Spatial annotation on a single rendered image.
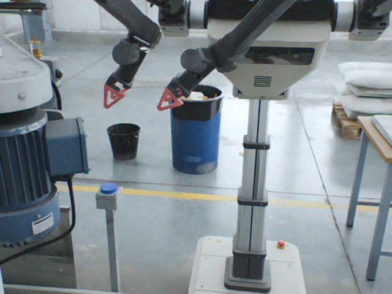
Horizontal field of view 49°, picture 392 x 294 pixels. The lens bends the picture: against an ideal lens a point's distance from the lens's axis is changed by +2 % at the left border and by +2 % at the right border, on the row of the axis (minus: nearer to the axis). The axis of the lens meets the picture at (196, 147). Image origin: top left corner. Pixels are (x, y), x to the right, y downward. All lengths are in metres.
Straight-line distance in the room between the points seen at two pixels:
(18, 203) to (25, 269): 1.11
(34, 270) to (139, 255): 0.85
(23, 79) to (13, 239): 0.31
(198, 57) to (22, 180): 0.57
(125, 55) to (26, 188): 0.52
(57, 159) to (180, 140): 2.63
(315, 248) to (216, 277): 0.90
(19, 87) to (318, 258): 2.22
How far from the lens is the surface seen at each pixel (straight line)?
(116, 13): 1.05
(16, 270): 1.99
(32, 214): 0.88
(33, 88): 0.79
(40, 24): 9.84
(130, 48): 1.21
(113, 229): 1.66
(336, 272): 2.65
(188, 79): 1.25
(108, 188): 1.57
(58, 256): 1.86
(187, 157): 3.47
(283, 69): 1.49
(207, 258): 2.19
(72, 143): 0.84
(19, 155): 0.83
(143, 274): 2.51
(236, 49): 1.16
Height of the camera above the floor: 1.60
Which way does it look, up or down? 23 degrees down
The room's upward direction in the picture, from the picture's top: 1 degrees clockwise
